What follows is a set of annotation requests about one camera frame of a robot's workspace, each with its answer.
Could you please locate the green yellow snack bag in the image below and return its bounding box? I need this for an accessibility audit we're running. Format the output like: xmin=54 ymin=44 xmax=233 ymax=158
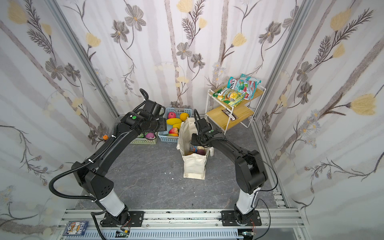
xmin=213 ymin=87 xmax=245 ymax=107

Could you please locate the blue candy bag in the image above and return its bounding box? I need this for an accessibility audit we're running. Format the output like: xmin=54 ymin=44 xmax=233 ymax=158
xmin=190 ymin=145 xmax=204 ymax=153

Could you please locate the purple onion toy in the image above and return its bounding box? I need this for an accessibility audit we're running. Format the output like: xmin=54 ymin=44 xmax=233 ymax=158
xmin=145 ymin=133 xmax=156 ymax=140

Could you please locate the white wire wooden shelf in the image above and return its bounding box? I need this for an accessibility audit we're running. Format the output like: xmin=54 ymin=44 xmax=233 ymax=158
xmin=205 ymin=85 xmax=267 ymax=135

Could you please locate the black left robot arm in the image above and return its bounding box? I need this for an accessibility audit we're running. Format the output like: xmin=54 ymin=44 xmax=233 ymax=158
xmin=49 ymin=112 xmax=167 ymax=227

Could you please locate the cream canvas tote bag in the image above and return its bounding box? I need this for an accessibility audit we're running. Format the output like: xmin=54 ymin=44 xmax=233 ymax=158
xmin=177 ymin=118 xmax=214 ymax=180

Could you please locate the purple cabbage toy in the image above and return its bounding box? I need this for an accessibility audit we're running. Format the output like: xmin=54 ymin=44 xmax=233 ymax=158
xmin=197 ymin=149 xmax=206 ymax=156

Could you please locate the yellow mango toy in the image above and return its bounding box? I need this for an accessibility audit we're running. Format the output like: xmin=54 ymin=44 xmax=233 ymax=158
xmin=173 ymin=123 xmax=181 ymax=130
xmin=166 ymin=118 xmax=183 ymax=126

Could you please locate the teal pink snack bag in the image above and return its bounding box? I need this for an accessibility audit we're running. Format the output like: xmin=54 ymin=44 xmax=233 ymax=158
xmin=234 ymin=74 xmax=262 ymax=100

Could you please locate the green white snack bag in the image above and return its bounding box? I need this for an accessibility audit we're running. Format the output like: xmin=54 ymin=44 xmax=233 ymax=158
xmin=227 ymin=77 xmax=238 ymax=90

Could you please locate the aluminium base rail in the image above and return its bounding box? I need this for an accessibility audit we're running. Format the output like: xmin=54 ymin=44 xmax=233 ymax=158
xmin=53 ymin=209 xmax=304 ymax=240

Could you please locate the blue plastic basket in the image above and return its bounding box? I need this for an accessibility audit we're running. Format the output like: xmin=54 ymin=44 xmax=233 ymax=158
xmin=158 ymin=107 xmax=193 ymax=143

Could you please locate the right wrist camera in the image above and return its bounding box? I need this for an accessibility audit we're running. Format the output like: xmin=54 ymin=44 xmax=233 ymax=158
xmin=193 ymin=109 xmax=213 ymax=136

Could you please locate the orange fruit toy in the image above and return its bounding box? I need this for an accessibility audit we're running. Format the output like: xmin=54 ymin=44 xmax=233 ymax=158
xmin=180 ymin=113 xmax=190 ymax=122

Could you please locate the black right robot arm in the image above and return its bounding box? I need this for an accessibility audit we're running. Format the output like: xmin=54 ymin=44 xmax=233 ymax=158
xmin=192 ymin=131 xmax=268 ymax=225

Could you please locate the blue card box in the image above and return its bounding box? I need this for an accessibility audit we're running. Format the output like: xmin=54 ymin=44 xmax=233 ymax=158
xmin=63 ymin=221 xmax=89 ymax=236

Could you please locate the brown candy bar wrapper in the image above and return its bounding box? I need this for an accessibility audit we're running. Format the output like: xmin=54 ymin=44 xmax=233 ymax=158
xmin=222 ymin=109 xmax=238 ymax=121

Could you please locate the green plastic basket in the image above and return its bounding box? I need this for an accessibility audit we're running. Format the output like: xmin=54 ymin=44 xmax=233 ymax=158
xmin=131 ymin=133 xmax=158 ymax=145

